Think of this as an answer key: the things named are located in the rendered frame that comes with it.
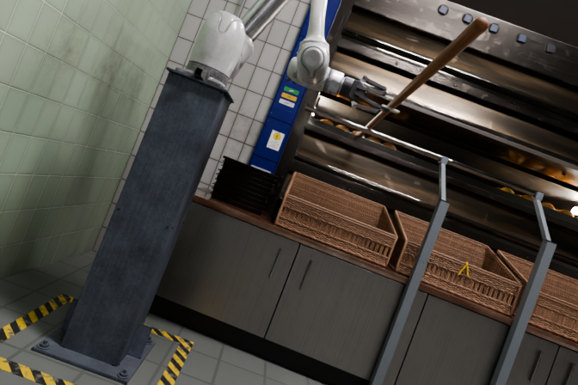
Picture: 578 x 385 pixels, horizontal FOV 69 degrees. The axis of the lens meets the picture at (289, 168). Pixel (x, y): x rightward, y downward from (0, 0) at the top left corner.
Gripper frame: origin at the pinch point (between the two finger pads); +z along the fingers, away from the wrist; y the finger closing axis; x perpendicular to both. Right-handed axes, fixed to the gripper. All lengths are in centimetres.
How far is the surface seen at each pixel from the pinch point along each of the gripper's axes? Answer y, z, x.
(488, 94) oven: -47, 60, -85
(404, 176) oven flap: 14, 33, -86
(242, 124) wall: 20, -66, -84
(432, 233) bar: 39, 39, -25
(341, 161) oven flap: 19, -4, -84
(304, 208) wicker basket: 50, -16, -35
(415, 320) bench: 78, 47, -30
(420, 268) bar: 55, 39, -25
